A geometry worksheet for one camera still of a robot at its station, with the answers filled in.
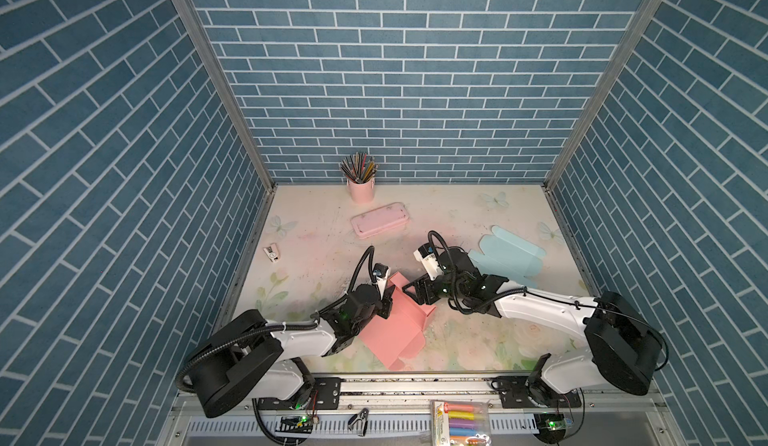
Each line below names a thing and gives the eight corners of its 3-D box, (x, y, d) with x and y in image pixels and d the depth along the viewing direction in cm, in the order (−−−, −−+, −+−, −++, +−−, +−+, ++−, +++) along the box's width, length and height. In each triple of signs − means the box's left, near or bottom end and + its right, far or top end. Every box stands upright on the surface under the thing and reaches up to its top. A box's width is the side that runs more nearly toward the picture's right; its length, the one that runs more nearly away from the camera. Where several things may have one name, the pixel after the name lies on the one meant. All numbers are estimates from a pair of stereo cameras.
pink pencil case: (357, 240, 106) (356, 236, 104) (349, 221, 111) (349, 217, 109) (411, 221, 111) (411, 217, 110) (401, 204, 117) (401, 200, 115)
